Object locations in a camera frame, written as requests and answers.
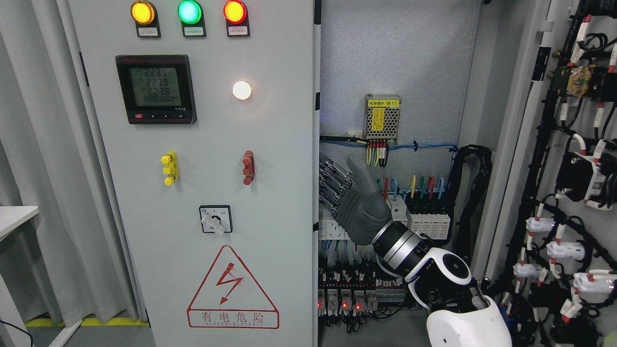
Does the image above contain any red electric hazard warning sticker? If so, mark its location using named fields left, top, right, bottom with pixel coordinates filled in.
left=187, top=245, right=280, bottom=329

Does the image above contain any metal mesh power supply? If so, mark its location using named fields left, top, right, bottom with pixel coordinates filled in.
left=364, top=93, right=402, bottom=144

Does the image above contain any left door rotary selector switch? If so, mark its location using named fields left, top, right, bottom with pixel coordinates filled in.
left=199, top=205, right=233, bottom=236

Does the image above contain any grey curtain left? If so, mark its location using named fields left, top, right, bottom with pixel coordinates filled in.
left=0, top=0, right=146, bottom=325

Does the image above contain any black right cable conduit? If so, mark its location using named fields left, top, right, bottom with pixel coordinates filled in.
left=456, top=145, right=494, bottom=278

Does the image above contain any red terminal post block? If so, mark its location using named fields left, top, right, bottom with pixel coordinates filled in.
left=242, top=151, right=255, bottom=186

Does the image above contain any white table at left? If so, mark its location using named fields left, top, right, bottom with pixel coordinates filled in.
left=0, top=206, right=39, bottom=241

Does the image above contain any black surge protector module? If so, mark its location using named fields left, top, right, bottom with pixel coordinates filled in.
left=405, top=193, right=454, bottom=246

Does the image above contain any white glowing indicator light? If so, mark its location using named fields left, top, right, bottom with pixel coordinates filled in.
left=232, top=80, right=253, bottom=101

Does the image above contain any black digital power meter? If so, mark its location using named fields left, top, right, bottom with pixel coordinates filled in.
left=115, top=54, right=197, bottom=125

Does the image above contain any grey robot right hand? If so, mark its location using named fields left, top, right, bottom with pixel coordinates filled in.
left=318, top=152, right=392, bottom=245

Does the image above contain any white breaker row on rail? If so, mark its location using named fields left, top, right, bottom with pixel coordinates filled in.
left=318, top=195, right=408, bottom=240

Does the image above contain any yellow terminal post block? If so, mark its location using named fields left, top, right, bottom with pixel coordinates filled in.
left=161, top=151, right=179, bottom=186

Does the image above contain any lower relay terminal row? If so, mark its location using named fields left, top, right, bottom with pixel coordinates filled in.
left=317, top=259, right=417, bottom=334

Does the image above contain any red indicator light left door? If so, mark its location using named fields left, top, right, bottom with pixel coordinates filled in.
left=223, top=0, right=250, bottom=38

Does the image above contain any yellow indicator light left door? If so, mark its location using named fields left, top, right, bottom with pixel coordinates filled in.
left=130, top=0, right=161, bottom=38

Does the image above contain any green indicator light left door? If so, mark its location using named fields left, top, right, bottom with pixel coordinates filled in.
left=177, top=0, right=206, bottom=37

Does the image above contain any grey cabinet door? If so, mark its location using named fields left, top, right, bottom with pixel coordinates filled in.
left=453, top=0, right=617, bottom=347
left=68, top=0, right=317, bottom=347

